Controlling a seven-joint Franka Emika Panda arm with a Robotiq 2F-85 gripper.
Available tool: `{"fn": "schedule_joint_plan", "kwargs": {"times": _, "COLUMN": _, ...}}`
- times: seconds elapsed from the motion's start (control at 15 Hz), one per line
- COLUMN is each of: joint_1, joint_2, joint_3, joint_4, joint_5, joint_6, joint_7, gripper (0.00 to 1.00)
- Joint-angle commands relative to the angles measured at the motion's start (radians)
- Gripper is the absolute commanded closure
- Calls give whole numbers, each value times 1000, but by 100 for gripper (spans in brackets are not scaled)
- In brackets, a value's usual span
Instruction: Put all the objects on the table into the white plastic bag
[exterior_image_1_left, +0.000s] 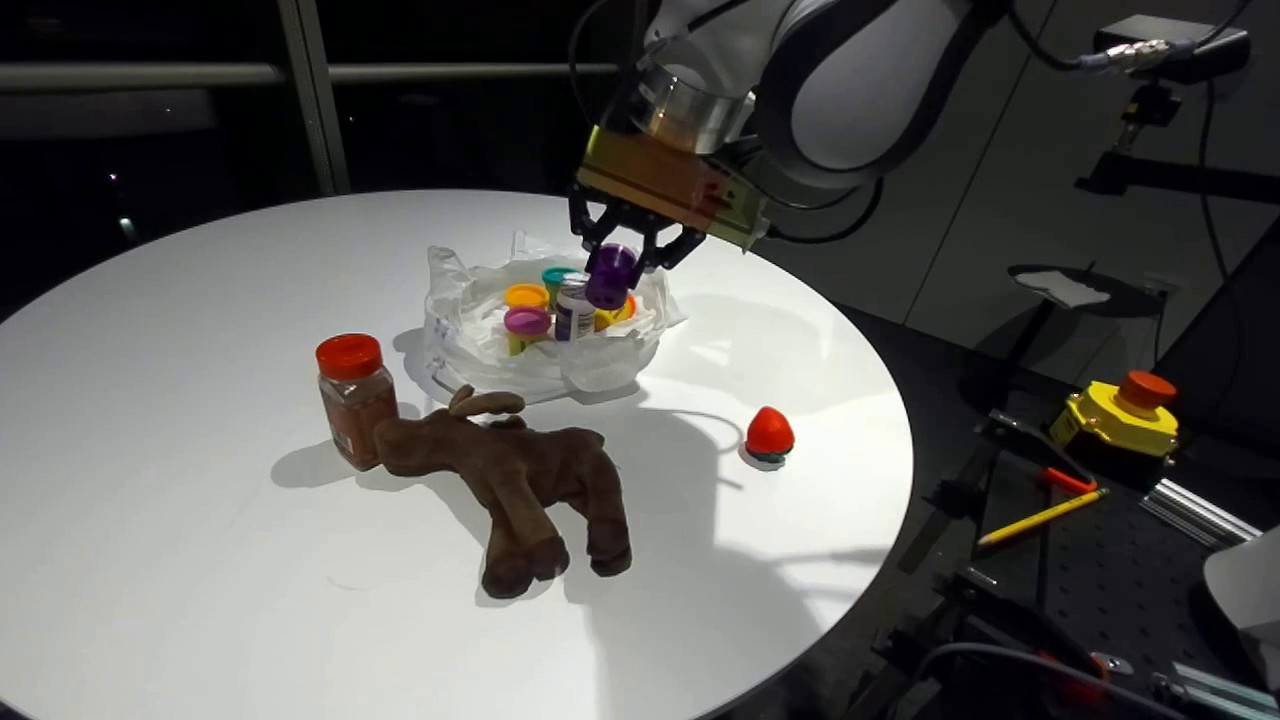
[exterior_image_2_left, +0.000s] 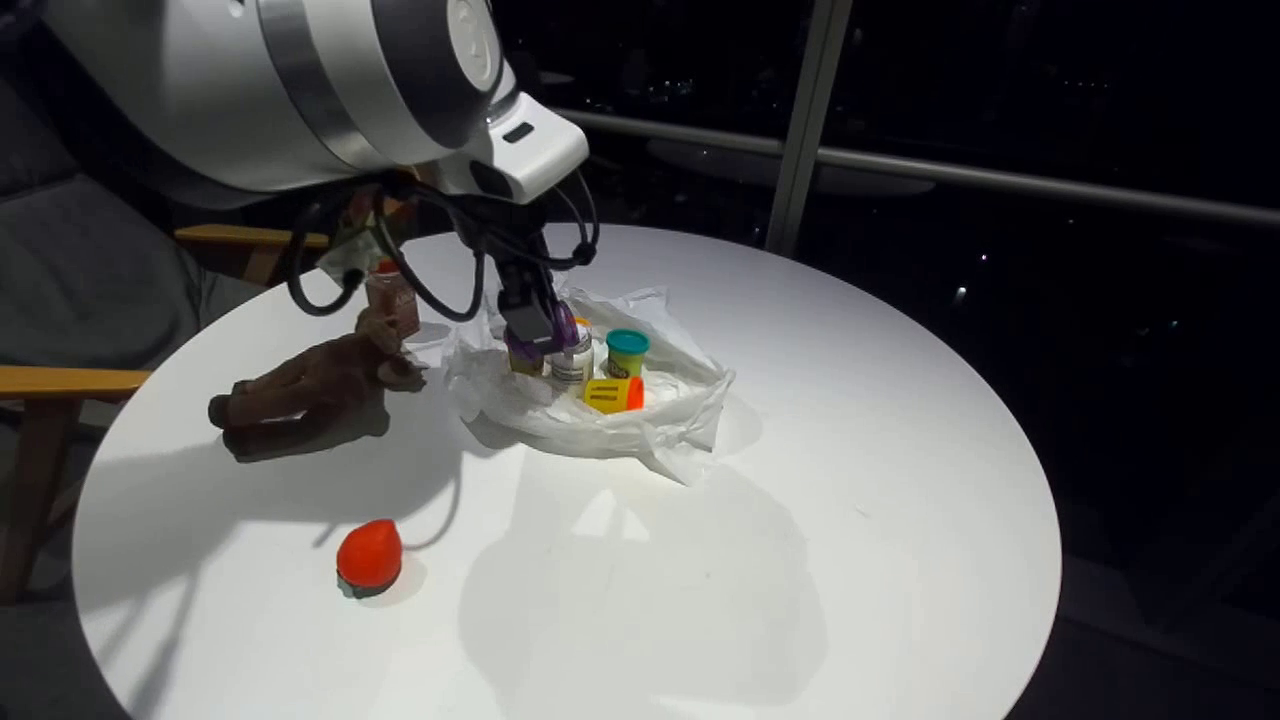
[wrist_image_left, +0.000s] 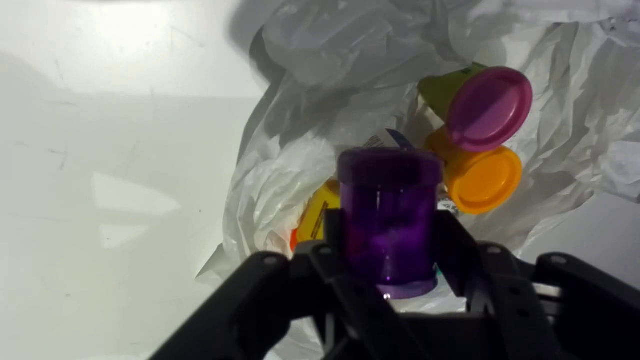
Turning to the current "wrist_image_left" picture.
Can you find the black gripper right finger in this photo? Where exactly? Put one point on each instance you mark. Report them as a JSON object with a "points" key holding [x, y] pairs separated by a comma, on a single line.
{"points": [[464, 262]]}

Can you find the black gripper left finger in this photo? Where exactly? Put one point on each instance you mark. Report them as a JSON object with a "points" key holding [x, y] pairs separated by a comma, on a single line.
{"points": [[320, 265]]}

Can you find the yellow tub with orange-yellow lid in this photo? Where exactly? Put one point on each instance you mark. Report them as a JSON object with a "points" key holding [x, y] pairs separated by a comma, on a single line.
{"points": [[477, 182]]}

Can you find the purple plastic tub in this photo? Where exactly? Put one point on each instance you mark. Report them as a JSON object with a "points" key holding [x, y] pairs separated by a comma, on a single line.
{"points": [[389, 205]]}

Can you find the yellow tub with pink lid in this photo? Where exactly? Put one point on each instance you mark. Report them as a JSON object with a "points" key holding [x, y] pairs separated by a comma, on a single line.
{"points": [[480, 106]]}

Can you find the yellow tub with red-orange lid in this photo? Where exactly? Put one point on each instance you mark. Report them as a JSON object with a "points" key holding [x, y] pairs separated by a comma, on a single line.
{"points": [[310, 224]]}

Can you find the white plastic bag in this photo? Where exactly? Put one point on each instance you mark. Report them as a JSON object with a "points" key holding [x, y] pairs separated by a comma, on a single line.
{"points": [[348, 79]]}

